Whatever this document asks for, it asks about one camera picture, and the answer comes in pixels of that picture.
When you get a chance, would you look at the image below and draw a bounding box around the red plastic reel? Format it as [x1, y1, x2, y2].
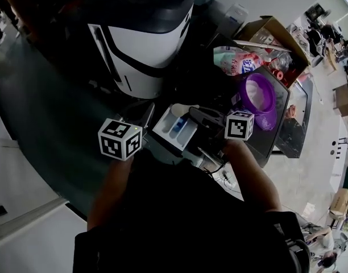
[272, 69, 290, 86]

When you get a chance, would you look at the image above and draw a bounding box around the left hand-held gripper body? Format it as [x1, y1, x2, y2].
[98, 115, 148, 162]

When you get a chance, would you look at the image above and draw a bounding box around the brown wooden desk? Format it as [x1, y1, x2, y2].
[332, 82, 348, 118]

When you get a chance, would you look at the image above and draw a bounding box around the white detergent drawer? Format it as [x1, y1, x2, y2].
[151, 104, 199, 150]

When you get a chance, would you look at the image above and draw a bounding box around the silver metal tube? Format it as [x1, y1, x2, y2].
[233, 39, 291, 52]

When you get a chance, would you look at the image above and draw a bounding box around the pink detergent refill pouch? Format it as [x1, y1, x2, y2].
[213, 46, 273, 76]

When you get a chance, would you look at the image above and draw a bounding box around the purple plastic lid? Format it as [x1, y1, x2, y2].
[253, 109, 277, 131]

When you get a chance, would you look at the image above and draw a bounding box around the white bathtub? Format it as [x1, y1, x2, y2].
[324, 118, 348, 190]

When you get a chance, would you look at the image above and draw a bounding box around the open brown cardboard box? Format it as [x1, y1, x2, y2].
[235, 15, 310, 89]

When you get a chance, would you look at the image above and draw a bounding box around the person's right forearm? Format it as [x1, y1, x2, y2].
[223, 138, 283, 213]

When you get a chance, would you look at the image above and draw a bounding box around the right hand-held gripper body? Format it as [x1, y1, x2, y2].
[219, 110, 254, 140]

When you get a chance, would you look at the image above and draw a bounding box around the closed cardboard box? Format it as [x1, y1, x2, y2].
[330, 188, 348, 220]

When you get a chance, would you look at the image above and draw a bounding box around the white plastic spoon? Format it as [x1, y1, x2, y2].
[171, 103, 202, 117]

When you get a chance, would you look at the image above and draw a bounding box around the black marble sink cabinet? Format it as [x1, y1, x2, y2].
[272, 77, 314, 159]

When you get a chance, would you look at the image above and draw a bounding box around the clear crumpled plastic bag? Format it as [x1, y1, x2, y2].
[272, 49, 293, 68]

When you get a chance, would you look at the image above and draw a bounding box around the small white appliance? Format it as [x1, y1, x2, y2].
[223, 3, 248, 31]

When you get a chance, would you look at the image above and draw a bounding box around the person's left forearm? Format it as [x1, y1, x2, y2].
[87, 158, 135, 230]

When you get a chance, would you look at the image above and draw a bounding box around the black washing machine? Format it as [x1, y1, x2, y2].
[151, 34, 291, 169]

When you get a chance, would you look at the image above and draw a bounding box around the white powder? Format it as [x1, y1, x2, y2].
[246, 80, 270, 109]

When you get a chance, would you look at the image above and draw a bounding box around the purple plastic tub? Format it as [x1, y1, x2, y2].
[238, 72, 277, 116]

